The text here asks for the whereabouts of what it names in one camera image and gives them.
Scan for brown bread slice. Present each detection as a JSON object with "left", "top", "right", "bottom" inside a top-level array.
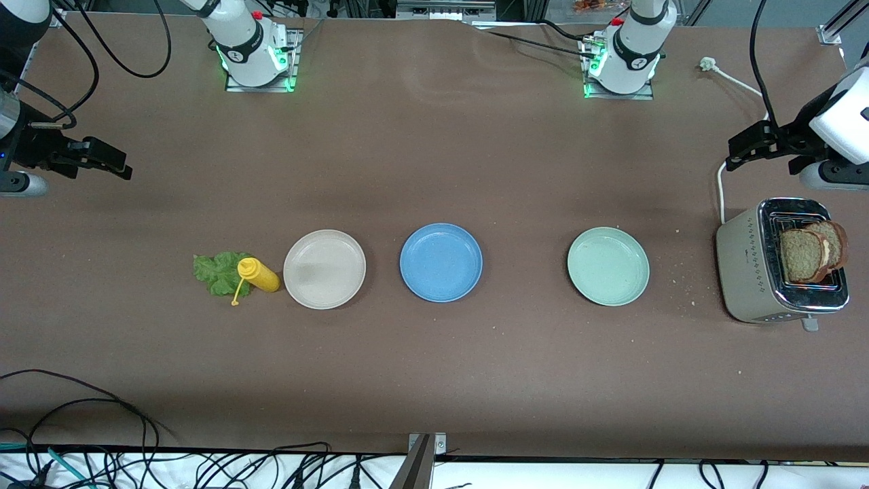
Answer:
[
  {"left": 805, "top": 221, "right": 849, "bottom": 272},
  {"left": 779, "top": 229, "right": 830, "bottom": 284}
]

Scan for green lettuce leaf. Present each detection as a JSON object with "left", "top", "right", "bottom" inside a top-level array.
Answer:
[{"left": 193, "top": 251, "right": 255, "bottom": 297}]

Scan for yellow squeeze bottle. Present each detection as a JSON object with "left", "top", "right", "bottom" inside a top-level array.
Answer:
[{"left": 231, "top": 257, "right": 280, "bottom": 306}]

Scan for pale green plate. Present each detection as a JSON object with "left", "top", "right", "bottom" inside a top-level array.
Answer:
[{"left": 567, "top": 227, "right": 650, "bottom": 307}]

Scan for beige plate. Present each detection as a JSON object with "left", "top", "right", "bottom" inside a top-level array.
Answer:
[{"left": 283, "top": 230, "right": 367, "bottom": 310}]

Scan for blue plate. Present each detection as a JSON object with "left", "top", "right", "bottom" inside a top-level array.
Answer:
[{"left": 399, "top": 223, "right": 483, "bottom": 303}]

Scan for beige chrome toaster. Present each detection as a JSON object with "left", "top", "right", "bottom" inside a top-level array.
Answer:
[{"left": 716, "top": 197, "right": 851, "bottom": 332}]

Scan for white toaster power cable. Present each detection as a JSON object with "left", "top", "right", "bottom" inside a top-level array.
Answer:
[{"left": 699, "top": 57, "right": 775, "bottom": 225}]

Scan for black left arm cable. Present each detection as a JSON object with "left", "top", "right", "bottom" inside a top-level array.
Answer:
[{"left": 749, "top": 0, "right": 778, "bottom": 130}]

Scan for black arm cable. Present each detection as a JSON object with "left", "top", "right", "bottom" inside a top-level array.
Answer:
[
  {"left": 749, "top": 0, "right": 778, "bottom": 130},
  {"left": 0, "top": 0, "right": 172, "bottom": 130}
]

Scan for aluminium frame profile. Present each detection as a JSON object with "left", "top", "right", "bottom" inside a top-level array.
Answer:
[{"left": 818, "top": 0, "right": 869, "bottom": 47}]

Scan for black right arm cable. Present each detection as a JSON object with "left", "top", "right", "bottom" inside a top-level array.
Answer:
[{"left": 0, "top": 0, "right": 172, "bottom": 130}]

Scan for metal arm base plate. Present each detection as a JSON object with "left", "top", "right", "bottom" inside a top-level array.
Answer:
[
  {"left": 224, "top": 27, "right": 303, "bottom": 94},
  {"left": 580, "top": 34, "right": 656, "bottom": 101}
]

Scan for thick black table cable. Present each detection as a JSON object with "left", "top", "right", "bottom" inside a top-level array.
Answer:
[{"left": 540, "top": 19, "right": 589, "bottom": 41}]

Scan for black floor cable loop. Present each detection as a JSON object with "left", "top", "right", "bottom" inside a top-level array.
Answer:
[{"left": 0, "top": 369, "right": 162, "bottom": 489}]

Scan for thin black table cable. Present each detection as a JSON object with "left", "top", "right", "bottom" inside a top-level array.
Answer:
[{"left": 483, "top": 30, "right": 597, "bottom": 59}]

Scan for teal floor cable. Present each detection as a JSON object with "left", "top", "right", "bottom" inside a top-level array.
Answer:
[{"left": 0, "top": 441, "right": 92, "bottom": 489}]

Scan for tangled black floor cables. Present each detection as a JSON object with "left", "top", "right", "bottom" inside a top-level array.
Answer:
[{"left": 163, "top": 441, "right": 381, "bottom": 489}]

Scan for metal table bracket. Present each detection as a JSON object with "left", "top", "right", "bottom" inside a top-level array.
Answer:
[{"left": 390, "top": 433, "right": 447, "bottom": 489}]

